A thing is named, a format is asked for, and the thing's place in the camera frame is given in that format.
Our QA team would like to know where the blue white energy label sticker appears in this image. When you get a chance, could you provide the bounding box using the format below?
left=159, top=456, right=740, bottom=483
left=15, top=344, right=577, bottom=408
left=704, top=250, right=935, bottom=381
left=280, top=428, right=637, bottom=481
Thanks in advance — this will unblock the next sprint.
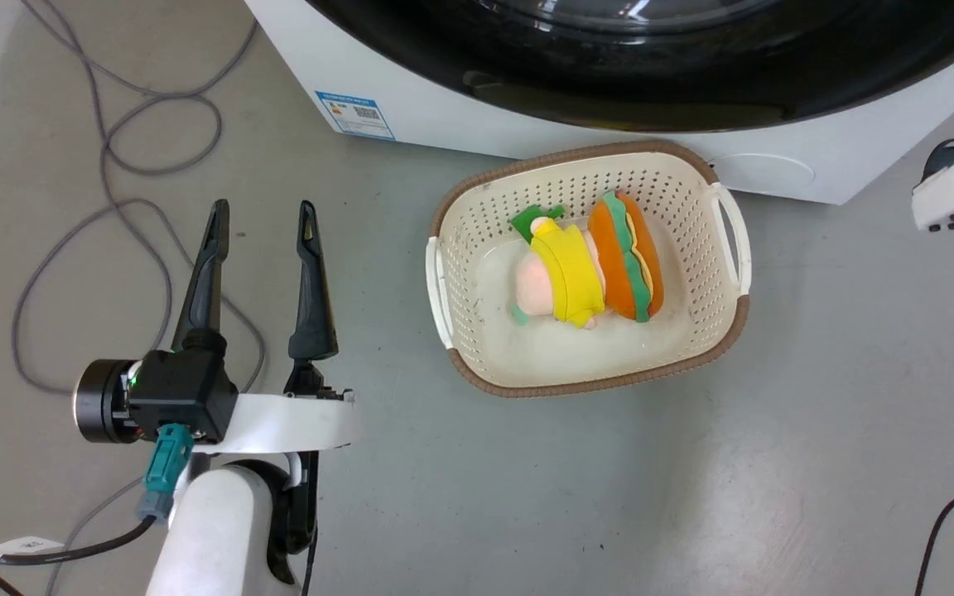
left=315, top=90, right=397, bottom=142

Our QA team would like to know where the black cable with white tag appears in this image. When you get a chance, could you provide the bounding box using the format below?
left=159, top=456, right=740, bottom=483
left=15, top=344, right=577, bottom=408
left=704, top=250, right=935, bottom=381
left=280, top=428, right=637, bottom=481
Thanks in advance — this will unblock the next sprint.
left=0, top=515, right=157, bottom=596

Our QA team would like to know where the pink doll in yellow clothes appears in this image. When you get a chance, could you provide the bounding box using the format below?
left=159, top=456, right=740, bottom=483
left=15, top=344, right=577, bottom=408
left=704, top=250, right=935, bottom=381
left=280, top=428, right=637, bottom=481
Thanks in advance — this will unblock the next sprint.
left=512, top=204, right=608, bottom=330

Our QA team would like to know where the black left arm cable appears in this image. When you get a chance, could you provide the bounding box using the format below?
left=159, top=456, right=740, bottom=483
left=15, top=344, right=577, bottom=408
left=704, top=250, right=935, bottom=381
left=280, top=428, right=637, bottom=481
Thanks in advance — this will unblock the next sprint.
left=238, top=450, right=322, bottom=596

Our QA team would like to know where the cream perforated laundry basket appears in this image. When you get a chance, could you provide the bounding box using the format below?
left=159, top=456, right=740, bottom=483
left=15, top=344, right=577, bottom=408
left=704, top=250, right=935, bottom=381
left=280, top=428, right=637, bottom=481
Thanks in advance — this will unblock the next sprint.
left=425, top=139, right=753, bottom=399

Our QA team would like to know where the white washing machine body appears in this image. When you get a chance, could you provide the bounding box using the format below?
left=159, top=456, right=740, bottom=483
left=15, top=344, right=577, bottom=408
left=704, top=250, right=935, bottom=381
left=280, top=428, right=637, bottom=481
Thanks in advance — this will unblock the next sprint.
left=243, top=0, right=954, bottom=206

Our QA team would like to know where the orange green burger plush toy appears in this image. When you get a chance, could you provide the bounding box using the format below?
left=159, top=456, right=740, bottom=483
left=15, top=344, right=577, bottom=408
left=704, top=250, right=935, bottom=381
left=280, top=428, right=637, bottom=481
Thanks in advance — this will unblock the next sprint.
left=586, top=190, right=666, bottom=324

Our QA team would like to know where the white round filter cover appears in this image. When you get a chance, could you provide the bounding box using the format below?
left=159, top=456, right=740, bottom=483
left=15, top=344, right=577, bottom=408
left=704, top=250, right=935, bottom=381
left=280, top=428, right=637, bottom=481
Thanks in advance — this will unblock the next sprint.
left=707, top=151, right=817, bottom=197

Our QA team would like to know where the teal cable connector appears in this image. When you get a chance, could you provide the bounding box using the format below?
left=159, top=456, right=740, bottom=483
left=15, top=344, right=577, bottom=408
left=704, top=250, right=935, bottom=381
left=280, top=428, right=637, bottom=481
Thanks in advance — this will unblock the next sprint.
left=138, top=423, right=195, bottom=523

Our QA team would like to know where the grey floor cable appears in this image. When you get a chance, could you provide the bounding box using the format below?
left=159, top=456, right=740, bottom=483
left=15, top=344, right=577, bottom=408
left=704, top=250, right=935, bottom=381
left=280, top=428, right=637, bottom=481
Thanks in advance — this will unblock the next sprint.
left=11, top=0, right=267, bottom=596

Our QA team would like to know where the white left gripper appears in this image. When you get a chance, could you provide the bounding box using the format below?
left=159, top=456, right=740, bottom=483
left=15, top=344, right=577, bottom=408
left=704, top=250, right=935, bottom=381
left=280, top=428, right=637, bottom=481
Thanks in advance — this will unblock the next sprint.
left=171, top=199, right=364, bottom=456

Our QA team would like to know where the black round washing machine door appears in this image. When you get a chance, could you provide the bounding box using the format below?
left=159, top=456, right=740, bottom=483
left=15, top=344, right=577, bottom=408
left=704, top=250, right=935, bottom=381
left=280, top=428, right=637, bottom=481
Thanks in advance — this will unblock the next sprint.
left=303, top=0, right=954, bottom=134

